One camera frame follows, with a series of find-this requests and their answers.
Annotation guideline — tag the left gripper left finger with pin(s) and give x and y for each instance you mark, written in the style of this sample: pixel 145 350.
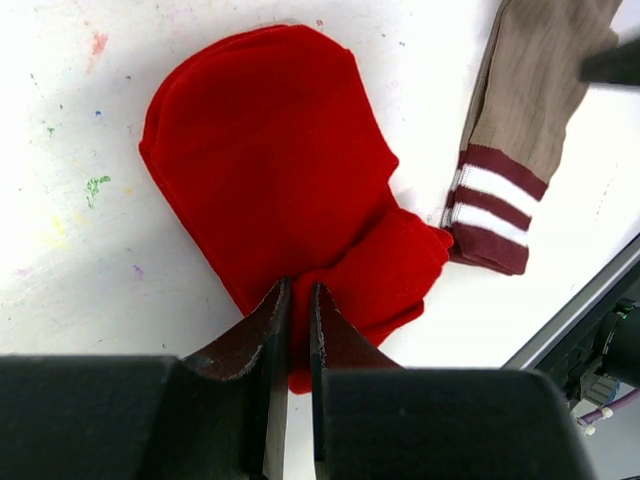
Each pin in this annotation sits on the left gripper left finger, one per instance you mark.
pixel 241 398

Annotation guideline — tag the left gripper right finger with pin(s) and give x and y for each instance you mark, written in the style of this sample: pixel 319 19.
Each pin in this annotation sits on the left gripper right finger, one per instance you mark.
pixel 343 364

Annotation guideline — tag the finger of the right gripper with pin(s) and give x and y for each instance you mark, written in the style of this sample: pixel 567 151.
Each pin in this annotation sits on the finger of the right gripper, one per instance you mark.
pixel 614 66

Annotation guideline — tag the red christmas sock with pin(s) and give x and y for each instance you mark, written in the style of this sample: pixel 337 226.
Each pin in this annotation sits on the red christmas sock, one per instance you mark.
pixel 266 147

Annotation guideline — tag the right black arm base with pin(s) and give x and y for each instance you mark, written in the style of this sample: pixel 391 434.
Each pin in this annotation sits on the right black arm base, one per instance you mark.
pixel 603 368

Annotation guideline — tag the brown striped sock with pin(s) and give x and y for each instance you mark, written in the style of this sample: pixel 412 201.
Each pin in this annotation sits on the brown striped sock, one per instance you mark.
pixel 526 91

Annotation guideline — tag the aluminium frame rail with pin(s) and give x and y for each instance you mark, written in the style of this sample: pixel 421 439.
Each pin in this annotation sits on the aluminium frame rail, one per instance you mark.
pixel 604 288

